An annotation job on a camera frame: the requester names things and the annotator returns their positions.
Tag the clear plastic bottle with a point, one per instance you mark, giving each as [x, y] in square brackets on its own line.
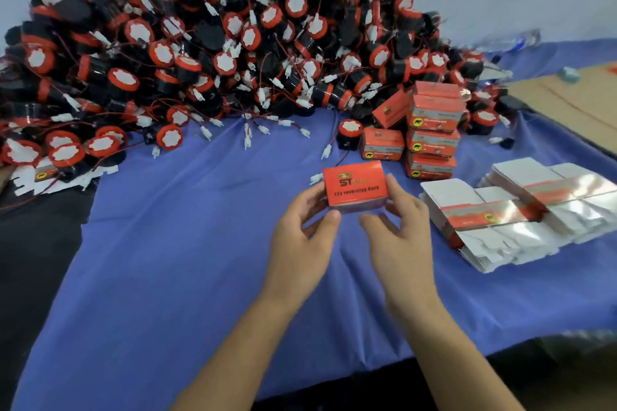
[511, 42]

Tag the person's left hand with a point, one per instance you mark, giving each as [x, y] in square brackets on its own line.
[299, 257]

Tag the brown cardboard sheet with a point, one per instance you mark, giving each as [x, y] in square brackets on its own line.
[578, 102]

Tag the blue cloth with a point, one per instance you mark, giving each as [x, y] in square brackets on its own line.
[145, 271]

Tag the person's right hand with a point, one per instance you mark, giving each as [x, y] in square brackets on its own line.
[400, 252]

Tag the single red black buzzer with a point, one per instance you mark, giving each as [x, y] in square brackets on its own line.
[349, 128]

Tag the orange white paper box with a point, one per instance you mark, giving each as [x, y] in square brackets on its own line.
[383, 143]
[439, 88]
[390, 109]
[355, 182]
[434, 141]
[437, 111]
[431, 167]

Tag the person's right forearm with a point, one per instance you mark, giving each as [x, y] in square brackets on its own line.
[458, 363]

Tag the stack of paper boxes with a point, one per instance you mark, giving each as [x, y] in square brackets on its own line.
[521, 204]

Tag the small light blue object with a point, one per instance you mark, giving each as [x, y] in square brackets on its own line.
[569, 74]

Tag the pile of black red buzzers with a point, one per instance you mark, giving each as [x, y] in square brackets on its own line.
[193, 40]

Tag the person's left forearm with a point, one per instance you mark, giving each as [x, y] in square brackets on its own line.
[241, 358]

